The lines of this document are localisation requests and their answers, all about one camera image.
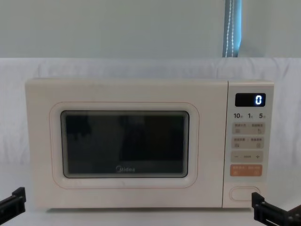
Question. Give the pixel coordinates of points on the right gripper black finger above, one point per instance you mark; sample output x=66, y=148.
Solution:
x=262, y=209

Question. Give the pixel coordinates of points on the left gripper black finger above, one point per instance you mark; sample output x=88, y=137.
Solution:
x=16, y=200

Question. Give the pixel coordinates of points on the oven control panel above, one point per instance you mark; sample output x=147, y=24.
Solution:
x=249, y=148

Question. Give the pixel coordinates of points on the cream microwave oven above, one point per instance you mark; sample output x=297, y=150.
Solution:
x=127, y=94

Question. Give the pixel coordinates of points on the white curtain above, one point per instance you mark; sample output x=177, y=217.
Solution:
x=117, y=28

